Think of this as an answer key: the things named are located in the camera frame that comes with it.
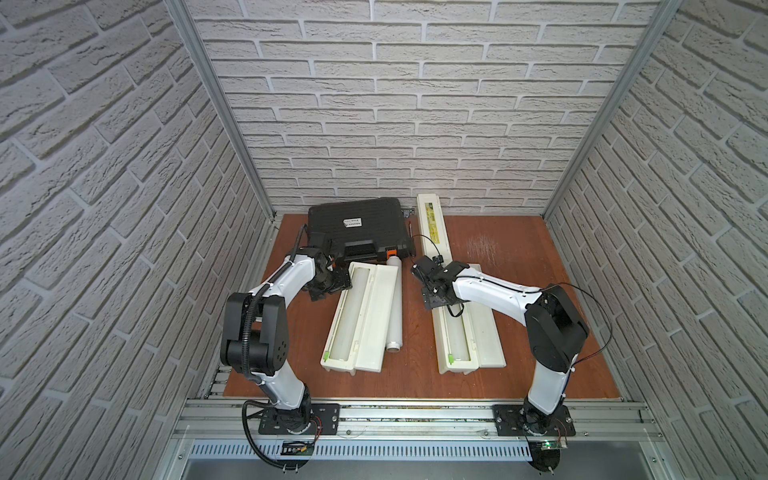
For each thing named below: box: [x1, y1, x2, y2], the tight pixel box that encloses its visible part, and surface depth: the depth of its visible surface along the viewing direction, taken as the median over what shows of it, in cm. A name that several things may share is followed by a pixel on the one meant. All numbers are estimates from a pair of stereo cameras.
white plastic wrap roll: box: [386, 255, 403, 353], surface depth 88 cm
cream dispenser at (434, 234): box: [417, 194, 453, 265], surface depth 108 cm
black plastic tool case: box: [307, 198, 416, 262], surface depth 109 cm
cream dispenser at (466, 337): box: [432, 264, 506, 376], surface depth 81 cm
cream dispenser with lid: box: [321, 261, 399, 376], surface depth 85 cm
